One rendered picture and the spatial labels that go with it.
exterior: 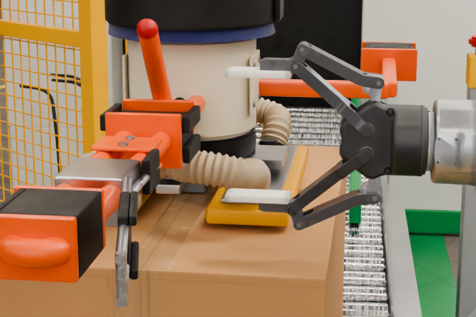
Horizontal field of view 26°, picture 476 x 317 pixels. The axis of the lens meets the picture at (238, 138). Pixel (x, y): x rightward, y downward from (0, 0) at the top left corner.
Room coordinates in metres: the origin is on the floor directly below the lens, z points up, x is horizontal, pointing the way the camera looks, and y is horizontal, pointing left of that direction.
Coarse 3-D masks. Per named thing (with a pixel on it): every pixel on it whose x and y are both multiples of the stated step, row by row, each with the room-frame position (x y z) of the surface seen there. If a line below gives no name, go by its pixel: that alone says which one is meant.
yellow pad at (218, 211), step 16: (256, 144) 1.49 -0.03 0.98; (272, 144) 1.40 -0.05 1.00; (288, 160) 1.39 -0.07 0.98; (304, 160) 1.42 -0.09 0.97; (272, 176) 1.31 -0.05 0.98; (288, 176) 1.33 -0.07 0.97; (224, 192) 1.25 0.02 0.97; (208, 208) 1.18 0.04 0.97; (224, 208) 1.18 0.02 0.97; (240, 208) 1.18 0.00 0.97; (256, 208) 1.18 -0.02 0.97; (240, 224) 1.18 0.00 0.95; (256, 224) 1.17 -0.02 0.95; (272, 224) 1.17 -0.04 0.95
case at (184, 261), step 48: (192, 192) 1.34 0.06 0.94; (336, 192) 1.34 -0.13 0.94; (144, 240) 1.14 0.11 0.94; (192, 240) 1.14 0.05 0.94; (240, 240) 1.14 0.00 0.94; (288, 240) 1.14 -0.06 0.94; (336, 240) 1.28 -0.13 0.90; (0, 288) 1.07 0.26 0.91; (48, 288) 1.06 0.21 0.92; (96, 288) 1.05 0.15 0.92; (144, 288) 1.04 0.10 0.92; (192, 288) 1.04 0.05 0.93; (240, 288) 1.03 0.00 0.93; (288, 288) 1.02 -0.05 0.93; (336, 288) 1.31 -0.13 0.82
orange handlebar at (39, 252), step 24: (384, 72) 1.44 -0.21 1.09; (192, 96) 1.27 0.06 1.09; (288, 96) 1.37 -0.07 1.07; (312, 96) 1.37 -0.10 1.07; (360, 96) 1.36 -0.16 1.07; (384, 96) 1.35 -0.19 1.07; (96, 144) 0.99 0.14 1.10; (120, 144) 0.98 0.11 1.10; (144, 144) 0.99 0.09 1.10; (168, 144) 1.05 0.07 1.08; (0, 240) 0.72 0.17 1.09; (24, 240) 0.71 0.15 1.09; (48, 240) 0.71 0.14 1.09; (24, 264) 0.70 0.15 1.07; (48, 264) 0.70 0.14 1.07
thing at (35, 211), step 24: (24, 192) 0.78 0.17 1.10; (48, 192) 0.78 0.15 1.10; (72, 192) 0.78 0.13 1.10; (96, 192) 0.78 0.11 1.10; (0, 216) 0.72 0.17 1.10; (24, 216) 0.72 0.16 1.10; (48, 216) 0.72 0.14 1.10; (72, 216) 0.72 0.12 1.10; (96, 216) 0.77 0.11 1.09; (72, 240) 0.72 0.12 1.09; (96, 240) 0.77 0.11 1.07; (0, 264) 0.72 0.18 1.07; (72, 264) 0.72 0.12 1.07
